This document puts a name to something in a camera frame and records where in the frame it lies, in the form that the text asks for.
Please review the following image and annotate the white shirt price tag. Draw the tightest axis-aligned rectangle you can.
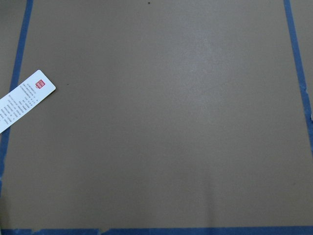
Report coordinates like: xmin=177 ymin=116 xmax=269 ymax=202
xmin=0 ymin=70 xmax=56 ymax=132

